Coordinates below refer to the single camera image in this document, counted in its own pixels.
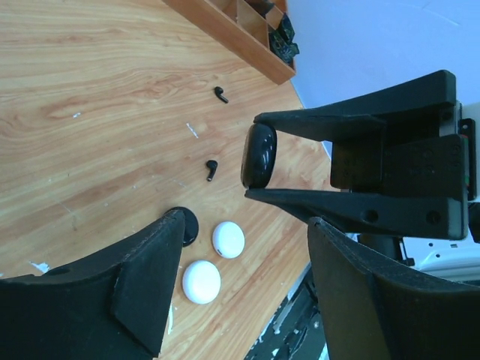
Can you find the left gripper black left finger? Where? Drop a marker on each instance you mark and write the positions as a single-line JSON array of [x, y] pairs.
[[111, 304]]

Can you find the black earbud centre table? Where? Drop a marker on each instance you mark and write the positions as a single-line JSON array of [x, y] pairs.
[[212, 166]]

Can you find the black round charging case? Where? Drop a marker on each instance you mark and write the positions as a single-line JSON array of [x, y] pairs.
[[192, 227], [259, 155]]

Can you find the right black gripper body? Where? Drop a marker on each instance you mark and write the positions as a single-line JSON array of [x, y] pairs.
[[435, 160]]

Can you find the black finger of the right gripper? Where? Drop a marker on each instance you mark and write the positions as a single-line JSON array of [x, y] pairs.
[[425, 217], [415, 103]]

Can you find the dark red rolled item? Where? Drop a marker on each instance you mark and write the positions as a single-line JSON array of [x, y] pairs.
[[266, 6]]

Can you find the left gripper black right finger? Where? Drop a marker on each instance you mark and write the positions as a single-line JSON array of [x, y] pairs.
[[374, 307]]

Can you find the white round charging case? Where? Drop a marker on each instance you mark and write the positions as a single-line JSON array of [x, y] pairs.
[[228, 239], [201, 282]]

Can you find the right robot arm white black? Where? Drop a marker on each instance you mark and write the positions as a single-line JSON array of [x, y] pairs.
[[442, 257]]

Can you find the blue green rolled item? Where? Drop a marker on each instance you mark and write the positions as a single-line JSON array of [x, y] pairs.
[[281, 41]]

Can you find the black earbud near white case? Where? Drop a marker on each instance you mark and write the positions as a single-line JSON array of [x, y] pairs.
[[219, 93]]

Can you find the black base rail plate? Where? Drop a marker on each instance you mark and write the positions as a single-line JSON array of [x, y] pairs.
[[295, 331]]

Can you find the wooden compartment tray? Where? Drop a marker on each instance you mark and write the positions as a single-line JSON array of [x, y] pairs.
[[242, 30]]

